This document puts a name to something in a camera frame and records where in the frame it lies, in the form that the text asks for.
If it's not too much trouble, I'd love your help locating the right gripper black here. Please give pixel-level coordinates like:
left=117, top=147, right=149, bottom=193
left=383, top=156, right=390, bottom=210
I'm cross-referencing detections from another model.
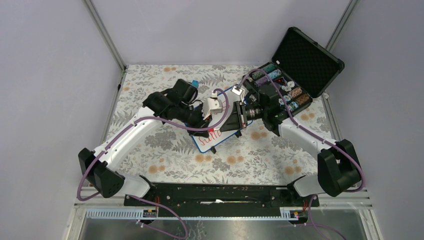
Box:
left=219, top=101, right=267, bottom=133

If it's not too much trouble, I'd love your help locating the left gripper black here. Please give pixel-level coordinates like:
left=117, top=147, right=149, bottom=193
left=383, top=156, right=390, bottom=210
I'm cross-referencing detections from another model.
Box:
left=177, top=102, right=214, bottom=138

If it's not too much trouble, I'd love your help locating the blue framed whiteboard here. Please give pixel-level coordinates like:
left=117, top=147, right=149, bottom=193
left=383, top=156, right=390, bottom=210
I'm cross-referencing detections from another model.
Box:
left=190, top=87, right=242, bottom=153

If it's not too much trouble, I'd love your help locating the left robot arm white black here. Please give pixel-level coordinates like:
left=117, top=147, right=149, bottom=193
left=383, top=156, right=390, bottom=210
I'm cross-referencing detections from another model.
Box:
left=77, top=79, right=212, bottom=206

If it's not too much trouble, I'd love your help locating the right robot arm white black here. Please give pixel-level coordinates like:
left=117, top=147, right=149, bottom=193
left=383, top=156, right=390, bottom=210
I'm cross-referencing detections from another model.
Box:
left=220, top=85, right=365, bottom=206

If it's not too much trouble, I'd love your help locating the light blue cube block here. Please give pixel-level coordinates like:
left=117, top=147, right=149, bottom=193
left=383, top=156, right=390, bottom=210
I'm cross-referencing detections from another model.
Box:
left=191, top=80, right=199, bottom=88

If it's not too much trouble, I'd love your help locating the black poker chip case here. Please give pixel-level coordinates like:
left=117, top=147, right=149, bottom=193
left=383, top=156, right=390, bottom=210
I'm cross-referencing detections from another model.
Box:
left=260, top=26, right=345, bottom=115

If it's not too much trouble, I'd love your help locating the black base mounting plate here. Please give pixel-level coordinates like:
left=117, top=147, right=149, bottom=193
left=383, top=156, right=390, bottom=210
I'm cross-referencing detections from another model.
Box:
left=143, top=182, right=320, bottom=212

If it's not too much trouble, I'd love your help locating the whiteboard wire stand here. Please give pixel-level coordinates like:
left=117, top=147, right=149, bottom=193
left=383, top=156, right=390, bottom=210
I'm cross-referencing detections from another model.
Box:
left=209, top=130, right=242, bottom=154

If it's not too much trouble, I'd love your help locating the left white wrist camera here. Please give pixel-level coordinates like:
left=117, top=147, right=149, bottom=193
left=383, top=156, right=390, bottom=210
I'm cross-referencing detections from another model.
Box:
left=202, top=97, right=223, bottom=120

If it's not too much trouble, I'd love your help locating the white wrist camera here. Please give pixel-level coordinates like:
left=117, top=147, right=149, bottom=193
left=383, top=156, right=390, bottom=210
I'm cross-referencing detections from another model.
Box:
left=231, top=84, right=245, bottom=100
left=202, top=97, right=223, bottom=120

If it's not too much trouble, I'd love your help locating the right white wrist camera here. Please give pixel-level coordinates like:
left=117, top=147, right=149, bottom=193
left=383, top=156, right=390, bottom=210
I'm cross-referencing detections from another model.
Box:
left=231, top=84, right=245, bottom=100

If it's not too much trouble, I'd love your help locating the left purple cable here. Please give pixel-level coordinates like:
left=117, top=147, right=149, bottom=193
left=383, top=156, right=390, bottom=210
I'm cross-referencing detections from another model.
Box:
left=76, top=88, right=230, bottom=239

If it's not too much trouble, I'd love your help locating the purple cable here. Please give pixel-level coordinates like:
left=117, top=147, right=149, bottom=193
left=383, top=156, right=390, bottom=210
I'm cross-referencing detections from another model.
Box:
left=238, top=68, right=365, bottom=240
left=76, top=88, right=230, bottom=239

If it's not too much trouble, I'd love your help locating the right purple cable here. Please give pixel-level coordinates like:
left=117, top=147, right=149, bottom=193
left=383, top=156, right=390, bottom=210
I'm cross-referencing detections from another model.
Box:
left=238, top=68, right=365, bottom=240

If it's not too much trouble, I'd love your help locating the white slotted cable duct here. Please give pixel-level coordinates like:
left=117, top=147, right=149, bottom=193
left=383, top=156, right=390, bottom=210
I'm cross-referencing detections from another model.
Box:
left=85, top=207, right=309, bottom=221

